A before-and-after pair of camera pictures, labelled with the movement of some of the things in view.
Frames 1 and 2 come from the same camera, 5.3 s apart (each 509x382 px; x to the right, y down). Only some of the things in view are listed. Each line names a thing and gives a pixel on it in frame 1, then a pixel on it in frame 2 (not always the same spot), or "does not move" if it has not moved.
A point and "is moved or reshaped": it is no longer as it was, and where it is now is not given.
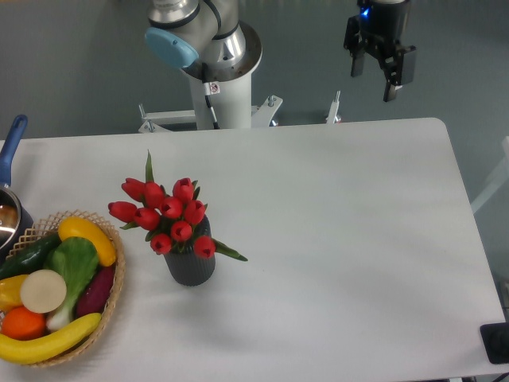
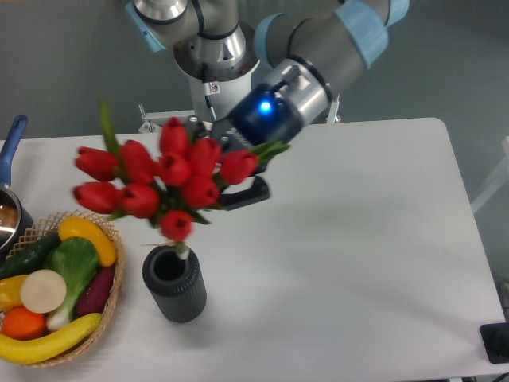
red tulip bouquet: [172, 216] is moved or reshaped
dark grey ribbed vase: [185, 265] → [177, 285]
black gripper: [378, 29] → [260, 117]
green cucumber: [29, 255] does not move
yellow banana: [24, 352] does not move
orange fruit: [23, 325] does not move
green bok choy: [75, 260] does not move
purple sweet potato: [95, 294] does not move
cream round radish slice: [43, 291] does not move
